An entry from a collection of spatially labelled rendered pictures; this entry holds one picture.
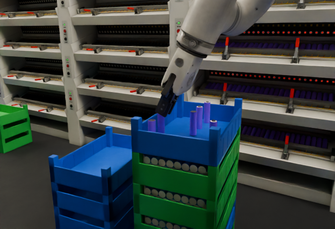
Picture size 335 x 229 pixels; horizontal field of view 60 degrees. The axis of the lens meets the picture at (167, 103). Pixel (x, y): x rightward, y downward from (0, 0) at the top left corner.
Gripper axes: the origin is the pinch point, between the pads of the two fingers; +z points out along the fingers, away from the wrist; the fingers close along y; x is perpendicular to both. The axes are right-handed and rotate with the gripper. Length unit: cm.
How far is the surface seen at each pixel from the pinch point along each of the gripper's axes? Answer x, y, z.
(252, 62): -10, 54, -11
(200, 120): -7.7, 10.6, 3.0
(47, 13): 108, 73, 20
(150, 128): -0.7, -6.4, 4.1
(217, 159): -17.1, -9.2, 0.2
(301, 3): -15, 56, -37
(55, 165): 20.9, -5.6, 31.2
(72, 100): 70, 65, 56
